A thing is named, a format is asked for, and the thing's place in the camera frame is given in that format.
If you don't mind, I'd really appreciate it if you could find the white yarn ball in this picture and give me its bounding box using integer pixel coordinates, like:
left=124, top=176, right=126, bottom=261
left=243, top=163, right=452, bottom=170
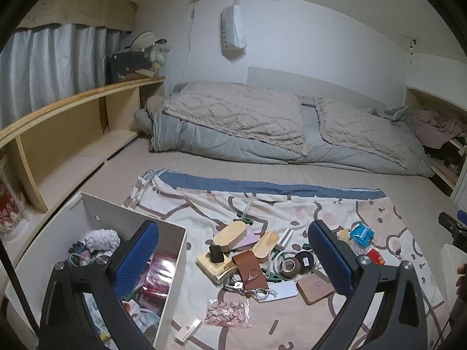
left=84, top=228, right=120, bottom=252

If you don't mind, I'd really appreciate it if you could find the white plastic ring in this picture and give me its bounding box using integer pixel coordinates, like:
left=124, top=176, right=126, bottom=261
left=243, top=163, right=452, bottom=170
left=268, top=250, right=293, bottom=277

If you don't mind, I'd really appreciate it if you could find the person's right hand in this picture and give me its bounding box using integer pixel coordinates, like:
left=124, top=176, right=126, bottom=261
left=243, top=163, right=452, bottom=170
left=455, top=263, right=467, bottom=301

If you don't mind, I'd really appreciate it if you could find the white storage box left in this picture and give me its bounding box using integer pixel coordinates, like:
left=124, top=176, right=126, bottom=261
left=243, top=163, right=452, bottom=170
left=16, top=193, right=186, bottom=349

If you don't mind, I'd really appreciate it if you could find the red glove packet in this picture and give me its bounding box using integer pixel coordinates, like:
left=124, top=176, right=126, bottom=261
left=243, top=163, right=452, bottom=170
left=367, top=249, right=386, bottom=265

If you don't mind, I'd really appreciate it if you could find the blue mask packet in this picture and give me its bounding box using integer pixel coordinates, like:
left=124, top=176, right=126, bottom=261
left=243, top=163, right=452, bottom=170
left=349, top=221, right=374, bottom=248

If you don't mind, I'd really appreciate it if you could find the small wooden stamp block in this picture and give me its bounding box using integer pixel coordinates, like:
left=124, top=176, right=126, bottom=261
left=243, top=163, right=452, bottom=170
left=174, top=318, right=203, bottom=344

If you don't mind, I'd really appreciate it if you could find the pile of pink clothes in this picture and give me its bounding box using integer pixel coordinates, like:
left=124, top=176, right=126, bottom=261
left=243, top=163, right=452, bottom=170
left=412, top=108, right=466, bottom=149

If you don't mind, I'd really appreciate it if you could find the doll in red dress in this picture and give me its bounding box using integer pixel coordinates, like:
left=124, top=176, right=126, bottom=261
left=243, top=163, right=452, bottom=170
left=0, top=183, right=21, bottom=233

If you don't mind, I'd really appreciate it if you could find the black round tape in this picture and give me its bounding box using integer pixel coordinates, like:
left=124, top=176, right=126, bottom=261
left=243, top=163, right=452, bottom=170
left=295, top=251, right=314, bottom=275

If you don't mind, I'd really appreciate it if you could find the yellow cardboard box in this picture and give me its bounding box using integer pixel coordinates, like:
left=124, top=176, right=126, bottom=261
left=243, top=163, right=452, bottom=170
left=196, top=252, right=238, bottom=285

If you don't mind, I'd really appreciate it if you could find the black hexagonal box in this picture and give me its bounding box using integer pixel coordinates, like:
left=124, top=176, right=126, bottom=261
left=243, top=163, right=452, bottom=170
left=209, top=244, right=224, bottom=264

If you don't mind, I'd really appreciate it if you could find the brown tape roll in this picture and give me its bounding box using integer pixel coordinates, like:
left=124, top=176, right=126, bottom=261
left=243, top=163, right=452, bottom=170
left=280, top=257, right=301, bottom=279

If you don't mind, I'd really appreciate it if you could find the oval wooden box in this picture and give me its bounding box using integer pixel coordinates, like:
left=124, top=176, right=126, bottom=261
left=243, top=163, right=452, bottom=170
left=212, top=220, right=247, bottom=252

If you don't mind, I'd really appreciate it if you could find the pink candy bag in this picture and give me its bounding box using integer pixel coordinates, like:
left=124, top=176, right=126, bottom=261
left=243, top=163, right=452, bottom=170
left=203, top=300, right=251, bottom=329

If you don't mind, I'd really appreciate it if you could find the wooden bedside shelf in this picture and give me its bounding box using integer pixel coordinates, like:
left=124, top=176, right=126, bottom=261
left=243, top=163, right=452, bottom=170
left=1, top=77, right=165, bottom=234

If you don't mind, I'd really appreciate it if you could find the white rectangular bar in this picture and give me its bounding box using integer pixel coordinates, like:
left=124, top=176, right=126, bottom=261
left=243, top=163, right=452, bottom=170
left=277, top=228, right=294, bottom=251

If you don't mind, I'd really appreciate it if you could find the cartoon bear patterned blanket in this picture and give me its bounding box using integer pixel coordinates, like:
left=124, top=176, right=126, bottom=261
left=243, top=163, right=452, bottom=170
left=124, top=170, right=449, bottom=349

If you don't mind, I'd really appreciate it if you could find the brown leather card holder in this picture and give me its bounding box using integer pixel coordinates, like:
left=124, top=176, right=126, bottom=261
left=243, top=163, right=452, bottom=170
left=232, top=251, right=268, bottom=290

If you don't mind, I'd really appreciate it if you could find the right beige quilted pillow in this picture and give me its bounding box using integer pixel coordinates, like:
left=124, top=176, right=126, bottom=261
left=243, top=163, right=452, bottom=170
left=314, top=97, right=417, bottom=169

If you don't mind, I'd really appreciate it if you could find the beige quilted pillow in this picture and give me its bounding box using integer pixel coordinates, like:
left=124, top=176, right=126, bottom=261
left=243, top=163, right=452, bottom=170
left=164, top=80, right=305, bottom=155
left=314, top=97, right=417, bottom=169

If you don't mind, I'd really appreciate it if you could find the flat oval wooden lid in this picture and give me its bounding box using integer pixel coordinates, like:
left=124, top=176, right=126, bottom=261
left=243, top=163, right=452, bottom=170
left=252, top=231, right=279, bottom=263

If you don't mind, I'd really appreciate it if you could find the pink flat pouch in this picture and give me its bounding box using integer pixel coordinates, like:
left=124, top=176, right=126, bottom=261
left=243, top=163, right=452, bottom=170
left=232, top=225, right=260, bottom=251

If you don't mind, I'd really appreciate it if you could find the grey folded duvet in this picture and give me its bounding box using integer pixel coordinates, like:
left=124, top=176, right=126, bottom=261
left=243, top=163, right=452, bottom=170
left=134, top=80, right=433, bottom=178

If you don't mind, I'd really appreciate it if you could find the black bag on shelf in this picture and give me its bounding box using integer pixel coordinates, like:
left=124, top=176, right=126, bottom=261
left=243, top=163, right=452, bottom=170
left=105, top=50, right=157, bottom=85

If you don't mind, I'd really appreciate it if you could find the left beige quilted pillow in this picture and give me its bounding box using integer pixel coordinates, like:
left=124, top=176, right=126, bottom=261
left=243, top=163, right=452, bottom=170
left=164, top=80, right=305, bottom=155

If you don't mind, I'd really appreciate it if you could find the grey curtain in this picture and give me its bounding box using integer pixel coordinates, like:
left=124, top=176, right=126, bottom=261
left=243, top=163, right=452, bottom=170
left=1, top=24, right=121, bottom=129

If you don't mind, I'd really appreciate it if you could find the white headboard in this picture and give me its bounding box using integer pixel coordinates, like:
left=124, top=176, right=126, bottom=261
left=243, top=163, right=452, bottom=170
left=247, top=66, right=386, bottom=111

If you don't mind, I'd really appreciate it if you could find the white cap on shelf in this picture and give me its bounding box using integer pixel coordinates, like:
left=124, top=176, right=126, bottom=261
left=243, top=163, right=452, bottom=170
left=129, top=31, right=167, bottom=50

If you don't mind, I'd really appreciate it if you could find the white hanging paper bag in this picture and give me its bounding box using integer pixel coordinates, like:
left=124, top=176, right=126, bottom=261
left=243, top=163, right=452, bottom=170
left=221, top=4, right=247, bottom=51

